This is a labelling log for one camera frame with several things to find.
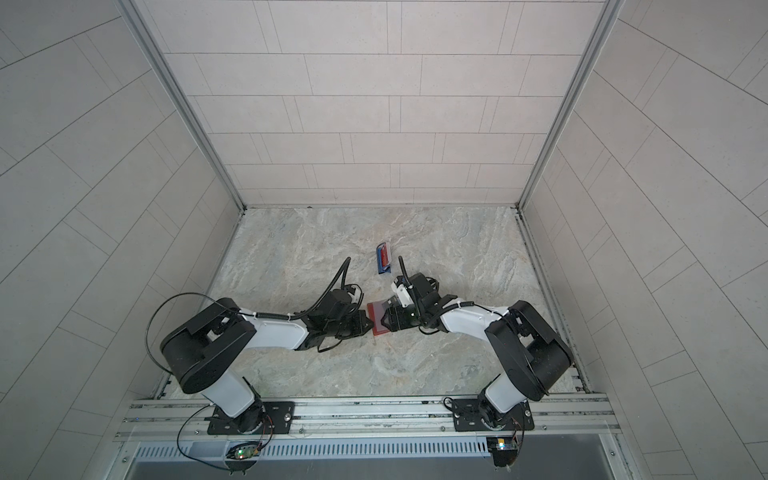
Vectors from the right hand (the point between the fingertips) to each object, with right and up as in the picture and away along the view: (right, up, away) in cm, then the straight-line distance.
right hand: (391, 321), depth 87 cm
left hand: (-2, -1, 0) cm, 3 cm away
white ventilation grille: (-42, -25, -18) cm, 52 cm away
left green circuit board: (-31, -21, -23) cm, 44 cm away
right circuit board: (+27, -24, -19) cm, 40 cm away
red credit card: (-2, +19, +11) cm, 22 cm away
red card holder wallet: (-5, +3, +2) cm, 6 cm away
